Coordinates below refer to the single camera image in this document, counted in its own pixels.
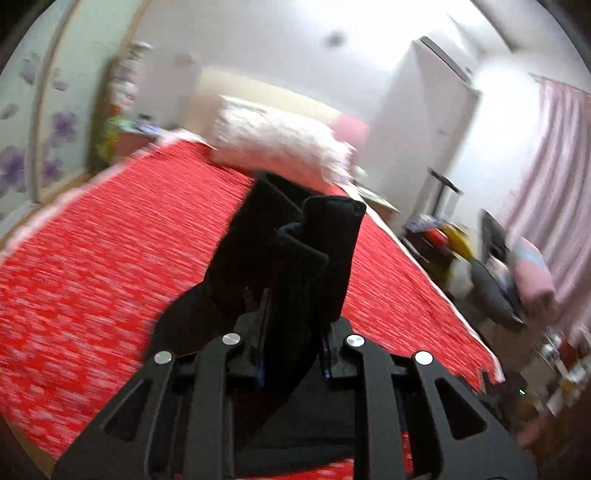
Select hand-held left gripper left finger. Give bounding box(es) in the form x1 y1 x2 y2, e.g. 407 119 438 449
53 287 269 480

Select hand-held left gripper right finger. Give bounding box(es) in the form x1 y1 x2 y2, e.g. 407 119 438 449
322 318 539 480

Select black pants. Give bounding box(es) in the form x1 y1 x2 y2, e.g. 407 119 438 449
150 171 368 464

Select wooden bedside table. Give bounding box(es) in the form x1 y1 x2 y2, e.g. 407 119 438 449
353 184 400 214
111 124 169 161

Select yellow plush item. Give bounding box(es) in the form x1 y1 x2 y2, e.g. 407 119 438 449
442 224 475 260

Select grey padded cloth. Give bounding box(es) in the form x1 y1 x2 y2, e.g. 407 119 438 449
468 208 529 326

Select red floral bedspread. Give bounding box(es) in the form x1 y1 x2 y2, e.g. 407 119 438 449
0 137 505 480

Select dark wooden chair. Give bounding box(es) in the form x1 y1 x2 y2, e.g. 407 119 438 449
427 167 463 224

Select pink folded cloth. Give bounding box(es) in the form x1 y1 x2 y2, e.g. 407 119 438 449
513 236 556 315

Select white floral pillow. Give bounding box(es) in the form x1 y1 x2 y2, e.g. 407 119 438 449
210 95 357 186

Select pink cushion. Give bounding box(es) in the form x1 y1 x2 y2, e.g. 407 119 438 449
330 115 371 154

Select white standing air conditioner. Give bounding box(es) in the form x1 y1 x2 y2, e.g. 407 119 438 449
368 36 482 200

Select cream headboard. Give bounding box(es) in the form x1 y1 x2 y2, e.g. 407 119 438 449
194 66 345 139

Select pink curtain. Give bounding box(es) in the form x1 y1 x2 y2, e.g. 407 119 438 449
502 75 591 303

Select stack of plush toys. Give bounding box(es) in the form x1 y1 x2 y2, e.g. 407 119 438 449
108 41 154 118

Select flower print wardrobe door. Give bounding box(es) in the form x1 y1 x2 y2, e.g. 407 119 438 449
0 0 155 220

